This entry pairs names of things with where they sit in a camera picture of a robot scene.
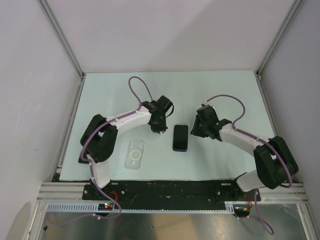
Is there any black smartphone blue edge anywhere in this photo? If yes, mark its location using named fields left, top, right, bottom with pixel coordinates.
left=172, top=124, right=189, bottom=152

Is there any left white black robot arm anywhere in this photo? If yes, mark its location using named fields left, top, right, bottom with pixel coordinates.
left=80, top=101, right=172, bottom=200

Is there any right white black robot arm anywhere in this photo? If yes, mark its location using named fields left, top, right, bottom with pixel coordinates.
left=190, top=115, right=299, bottom=201

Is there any clear magsafe phone case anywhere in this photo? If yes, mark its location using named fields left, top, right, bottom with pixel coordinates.
left=124, top=140, right=145, bottom=170

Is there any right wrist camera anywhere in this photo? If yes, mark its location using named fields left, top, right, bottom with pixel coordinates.
left=196, top=105, right=219, bottom=124

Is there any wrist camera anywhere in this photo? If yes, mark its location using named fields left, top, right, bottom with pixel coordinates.
left=156, top=95, right=174, bottom=114
left=196, top=105, right=219, bottom=124

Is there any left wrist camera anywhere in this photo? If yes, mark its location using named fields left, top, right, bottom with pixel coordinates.
left=156, top=95, right=174, bottom=114

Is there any white slotted cable duct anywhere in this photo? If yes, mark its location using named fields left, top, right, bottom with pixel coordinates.
left=46, top=202, right=237, bottom=215

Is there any aluminium front frame rail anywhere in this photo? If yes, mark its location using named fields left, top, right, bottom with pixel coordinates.
left=37, top=182, right=309, bottom=204

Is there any right aluminium frame post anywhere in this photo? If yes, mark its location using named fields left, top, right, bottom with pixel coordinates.
left=255, top=0, right=305, bottom=78

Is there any aluminium frame post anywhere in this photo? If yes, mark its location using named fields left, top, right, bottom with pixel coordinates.
left=37, top=0, right=85, bottom=79
left=255, top=0, right=305, bottom=78

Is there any left aluminium frame post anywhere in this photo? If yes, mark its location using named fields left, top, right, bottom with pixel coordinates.
left=37, top=0, right=85, bottom=79

